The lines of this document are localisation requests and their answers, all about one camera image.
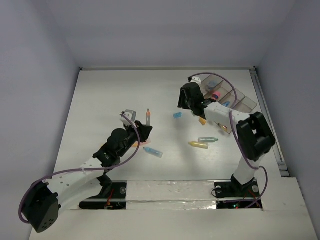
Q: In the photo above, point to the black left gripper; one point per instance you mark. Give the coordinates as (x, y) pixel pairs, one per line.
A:
(141, 131)

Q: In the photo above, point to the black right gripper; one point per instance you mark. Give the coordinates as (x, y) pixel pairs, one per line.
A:
(182, 103)

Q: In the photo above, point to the orange tip grey highlighter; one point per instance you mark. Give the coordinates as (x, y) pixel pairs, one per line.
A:
(148, 117)

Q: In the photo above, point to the pink cap glue bottle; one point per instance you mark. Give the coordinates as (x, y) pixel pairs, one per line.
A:
(215, 96)

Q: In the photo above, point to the blue correction tape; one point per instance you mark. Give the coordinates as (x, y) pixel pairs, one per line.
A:
(226, 104)

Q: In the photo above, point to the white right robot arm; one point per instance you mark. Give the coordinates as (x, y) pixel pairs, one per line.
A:
(252, 132)

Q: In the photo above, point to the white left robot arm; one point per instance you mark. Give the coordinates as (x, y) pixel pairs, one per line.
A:
(50, 196)

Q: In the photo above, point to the blue highlighter cap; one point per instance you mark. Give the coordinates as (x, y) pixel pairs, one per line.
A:
(177, 115)

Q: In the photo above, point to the blue highlighter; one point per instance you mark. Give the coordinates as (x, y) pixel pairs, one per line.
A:
(153, 152)

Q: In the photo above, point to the yellow-orange highlighter cap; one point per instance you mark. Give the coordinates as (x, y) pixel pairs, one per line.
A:
(202, 121)

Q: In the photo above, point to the paper clip jar far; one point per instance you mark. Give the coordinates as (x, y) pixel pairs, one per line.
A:
(211, 85)

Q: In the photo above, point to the clear four-compartment organizer tray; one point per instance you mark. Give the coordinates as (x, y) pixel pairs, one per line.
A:
(227, 100)

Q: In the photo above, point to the green uncapped highlighter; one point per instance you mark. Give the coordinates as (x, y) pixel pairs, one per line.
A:
(207, 139)

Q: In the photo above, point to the yellow highlighter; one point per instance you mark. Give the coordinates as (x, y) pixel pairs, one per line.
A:
(200, 145)

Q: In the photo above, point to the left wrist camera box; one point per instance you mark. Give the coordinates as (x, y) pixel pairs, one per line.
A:
(128, 116)

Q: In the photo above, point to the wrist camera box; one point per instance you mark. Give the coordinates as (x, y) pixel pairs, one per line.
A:
(195, 79)
(128, 116)

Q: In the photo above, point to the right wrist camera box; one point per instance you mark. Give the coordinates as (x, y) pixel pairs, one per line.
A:
(195, 79)

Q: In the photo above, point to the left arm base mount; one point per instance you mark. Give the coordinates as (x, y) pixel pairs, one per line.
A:
(112, 196)

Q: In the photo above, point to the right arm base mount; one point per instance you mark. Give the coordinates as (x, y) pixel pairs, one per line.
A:
(229, 194)

